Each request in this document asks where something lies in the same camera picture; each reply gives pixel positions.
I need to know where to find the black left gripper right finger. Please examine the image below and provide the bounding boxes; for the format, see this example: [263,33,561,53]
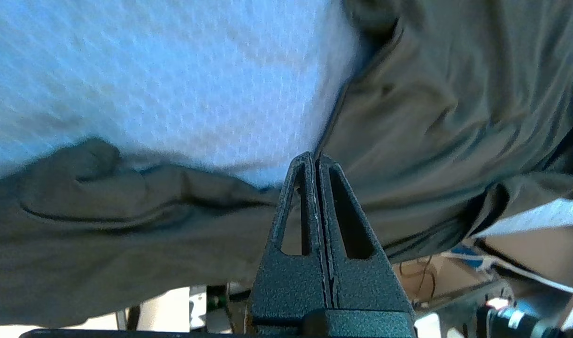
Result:
[316,154,416,338]

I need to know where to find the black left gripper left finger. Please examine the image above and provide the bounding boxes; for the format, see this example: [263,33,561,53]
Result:
[245,151,334,338]

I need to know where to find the blue power adapter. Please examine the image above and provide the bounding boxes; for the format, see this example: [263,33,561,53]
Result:
[456,244,487,269]

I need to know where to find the black moon print t-shirt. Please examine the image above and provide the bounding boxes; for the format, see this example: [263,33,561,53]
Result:
[0,0,573,328]

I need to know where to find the white cable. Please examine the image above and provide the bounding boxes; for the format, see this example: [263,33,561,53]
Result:
[439,250,573,296]

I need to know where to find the thin black wires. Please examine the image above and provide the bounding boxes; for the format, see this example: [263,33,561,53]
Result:
[399,256,438,295]

